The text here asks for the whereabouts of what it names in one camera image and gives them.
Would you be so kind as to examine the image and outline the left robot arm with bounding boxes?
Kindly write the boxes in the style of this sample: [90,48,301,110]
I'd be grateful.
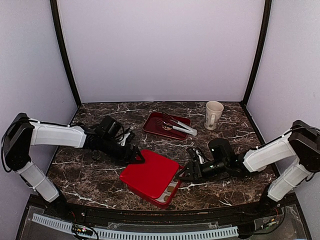
[0,112,145,218]

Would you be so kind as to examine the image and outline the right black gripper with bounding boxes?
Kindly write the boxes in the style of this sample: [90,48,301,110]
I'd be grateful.
[175,158,228,183]

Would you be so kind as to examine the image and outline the right black frame post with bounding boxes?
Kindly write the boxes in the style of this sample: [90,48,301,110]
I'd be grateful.
[241,0,273,103]

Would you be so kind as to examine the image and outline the dark red tray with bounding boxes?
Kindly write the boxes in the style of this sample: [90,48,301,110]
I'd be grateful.
[142,111,188,141]

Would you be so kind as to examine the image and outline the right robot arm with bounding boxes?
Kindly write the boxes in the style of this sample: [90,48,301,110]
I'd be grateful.
[175,120,320,217]

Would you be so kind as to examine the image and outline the black frame post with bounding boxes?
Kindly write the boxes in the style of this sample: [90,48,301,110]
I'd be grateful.
[241,0,273,103]
[49,0,82,106]

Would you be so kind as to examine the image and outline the left black frame post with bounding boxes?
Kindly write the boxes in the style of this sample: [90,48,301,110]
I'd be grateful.
[49,0,82,106]

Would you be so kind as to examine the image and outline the grey cable duct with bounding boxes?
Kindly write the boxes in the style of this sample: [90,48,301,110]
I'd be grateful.
[31,213,239,240]

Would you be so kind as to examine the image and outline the metal tongs white handles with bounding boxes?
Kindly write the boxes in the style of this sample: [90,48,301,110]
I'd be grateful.
[155,112,198,136]

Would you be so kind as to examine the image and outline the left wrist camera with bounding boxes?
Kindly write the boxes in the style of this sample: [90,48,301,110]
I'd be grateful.
[99,116,122,138]

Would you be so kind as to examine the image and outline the small brown chocolate piece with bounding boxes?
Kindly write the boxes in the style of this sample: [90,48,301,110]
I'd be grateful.
[167,186,175,193]

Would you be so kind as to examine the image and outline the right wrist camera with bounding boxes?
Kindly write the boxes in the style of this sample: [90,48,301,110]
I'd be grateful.
[208,138,235,161]

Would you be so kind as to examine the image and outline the red box lid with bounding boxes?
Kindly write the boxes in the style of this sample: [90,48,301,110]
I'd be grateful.
[119,149,180,200]

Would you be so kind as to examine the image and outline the cream mug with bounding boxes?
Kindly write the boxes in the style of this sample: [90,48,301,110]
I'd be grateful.
[204,101,224,131]

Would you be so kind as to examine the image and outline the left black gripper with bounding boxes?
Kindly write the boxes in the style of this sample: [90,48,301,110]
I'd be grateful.
[100,136,145,165]

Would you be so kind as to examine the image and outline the red box with liners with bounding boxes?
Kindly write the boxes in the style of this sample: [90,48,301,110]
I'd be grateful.
[126,165,182,209]

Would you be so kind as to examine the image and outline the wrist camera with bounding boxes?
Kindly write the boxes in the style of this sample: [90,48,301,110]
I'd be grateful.
[208,138,235,161]
[99,116,122,138]

